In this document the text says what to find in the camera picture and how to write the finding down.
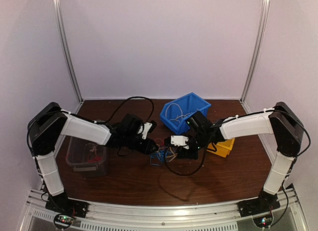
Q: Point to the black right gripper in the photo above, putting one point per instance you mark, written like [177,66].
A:
[187,154]

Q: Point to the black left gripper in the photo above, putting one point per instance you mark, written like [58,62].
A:
[149,145]

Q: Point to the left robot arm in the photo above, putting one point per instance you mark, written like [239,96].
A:
[44,130]

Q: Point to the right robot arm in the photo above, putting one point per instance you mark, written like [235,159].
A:
[279,121]

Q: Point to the yellow plastic bin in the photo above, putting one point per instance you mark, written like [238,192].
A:
[221,149]

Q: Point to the blue plastic bin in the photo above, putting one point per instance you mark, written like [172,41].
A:
[175,113]

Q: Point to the grey transparent plastic container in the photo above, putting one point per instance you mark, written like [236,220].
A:
[87,158]

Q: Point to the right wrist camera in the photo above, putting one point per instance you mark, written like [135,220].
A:
[177,141]

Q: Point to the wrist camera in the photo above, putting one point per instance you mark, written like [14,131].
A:
[146,128]
[177,141]

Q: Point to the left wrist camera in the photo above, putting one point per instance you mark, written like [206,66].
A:
[146,128]

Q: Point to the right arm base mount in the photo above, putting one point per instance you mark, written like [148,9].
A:
[257,206]

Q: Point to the aluminium front rail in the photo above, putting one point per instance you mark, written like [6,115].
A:
[223,216]

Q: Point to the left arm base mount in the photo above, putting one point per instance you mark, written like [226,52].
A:
[72,208]

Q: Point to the left aluminium frame post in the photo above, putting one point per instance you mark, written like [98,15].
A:
[66,50]

